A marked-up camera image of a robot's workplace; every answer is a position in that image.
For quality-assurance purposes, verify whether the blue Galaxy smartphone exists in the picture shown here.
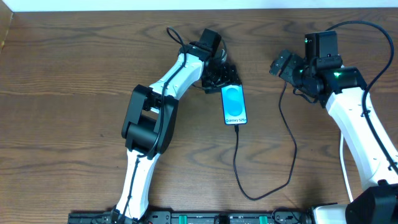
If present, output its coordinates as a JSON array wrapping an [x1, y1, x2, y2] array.
[[221, 85, 248, 125]]

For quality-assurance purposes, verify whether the black USB charging cable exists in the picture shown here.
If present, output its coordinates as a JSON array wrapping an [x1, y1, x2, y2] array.
[[232, 81, 298, 202]]

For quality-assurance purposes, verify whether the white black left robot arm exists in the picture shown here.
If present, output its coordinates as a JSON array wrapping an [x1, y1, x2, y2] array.
[[111, 27, 241, 223]]

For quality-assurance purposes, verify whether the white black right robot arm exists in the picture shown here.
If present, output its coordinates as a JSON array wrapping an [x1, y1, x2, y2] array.
[[270, 30, 397, 223]]

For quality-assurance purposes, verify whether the white power strip cord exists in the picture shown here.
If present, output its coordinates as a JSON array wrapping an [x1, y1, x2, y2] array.
[[339, 132, 354, 203]]

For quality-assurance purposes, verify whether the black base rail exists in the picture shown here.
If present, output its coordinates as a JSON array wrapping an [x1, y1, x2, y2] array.
[[67, 209, 313, 224]]

